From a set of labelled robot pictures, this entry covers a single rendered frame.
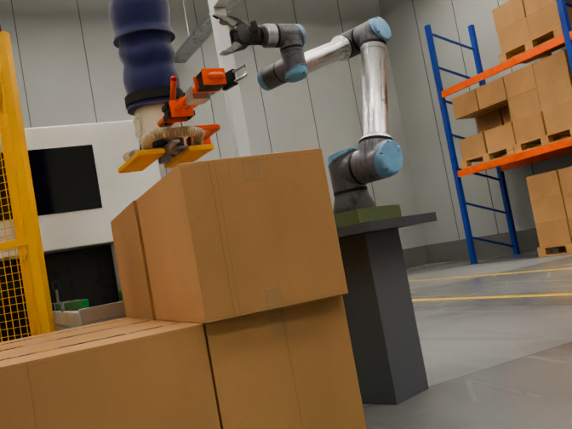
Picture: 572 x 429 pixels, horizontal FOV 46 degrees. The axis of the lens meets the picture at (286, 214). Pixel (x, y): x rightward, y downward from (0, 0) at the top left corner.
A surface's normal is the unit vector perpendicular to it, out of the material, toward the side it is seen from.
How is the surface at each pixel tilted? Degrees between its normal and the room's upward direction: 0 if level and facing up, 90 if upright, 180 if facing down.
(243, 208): 90
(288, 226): 90
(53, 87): 90
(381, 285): 90
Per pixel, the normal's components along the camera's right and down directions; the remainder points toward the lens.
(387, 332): 0.71, -0.18
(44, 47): 0.44, -0.14
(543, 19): -0.87, 0.13
